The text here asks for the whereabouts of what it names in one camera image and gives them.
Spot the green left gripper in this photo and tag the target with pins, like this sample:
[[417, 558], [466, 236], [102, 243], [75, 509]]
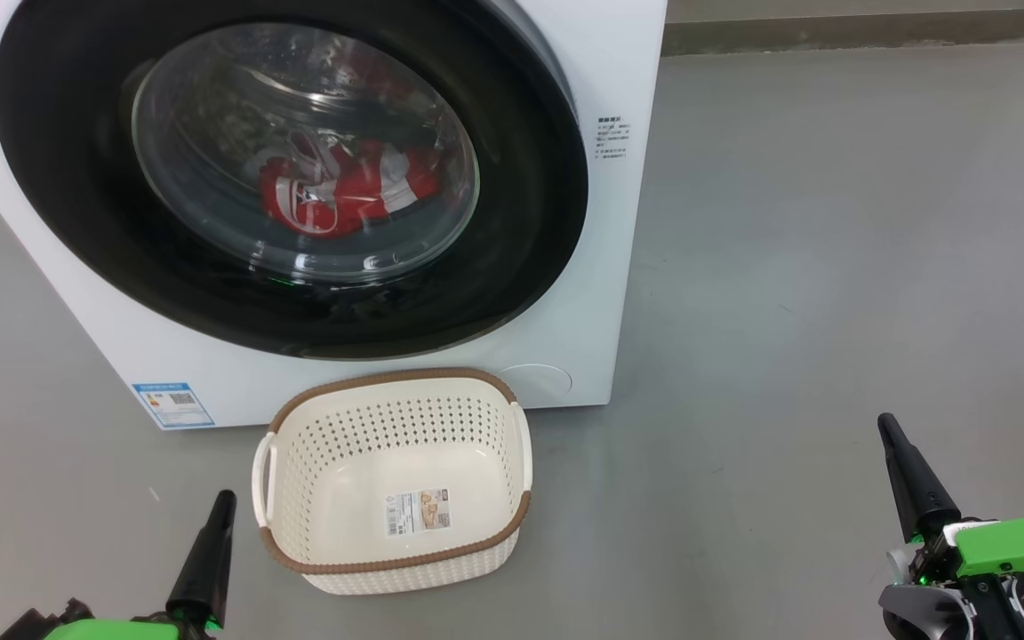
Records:
[[112, 630]]

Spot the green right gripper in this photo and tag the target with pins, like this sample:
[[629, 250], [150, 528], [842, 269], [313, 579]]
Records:
[[1010, 544]]

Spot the red and white garment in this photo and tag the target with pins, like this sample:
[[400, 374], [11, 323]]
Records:
[[361, 191]]

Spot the black-rimmed glass washer door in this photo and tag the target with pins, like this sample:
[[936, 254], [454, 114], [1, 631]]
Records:
[[76, 178]]

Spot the cream basket with brown rim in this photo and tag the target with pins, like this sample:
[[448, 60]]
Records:
[[361, 498]]

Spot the printed food package label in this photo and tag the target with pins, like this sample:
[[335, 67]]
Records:
[[417, 512]]

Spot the white front-load washing machine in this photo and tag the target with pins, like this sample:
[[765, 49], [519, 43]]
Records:
[[565, 293]]

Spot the blue energy label sticker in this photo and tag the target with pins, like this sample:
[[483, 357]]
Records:
[[172, 406]]

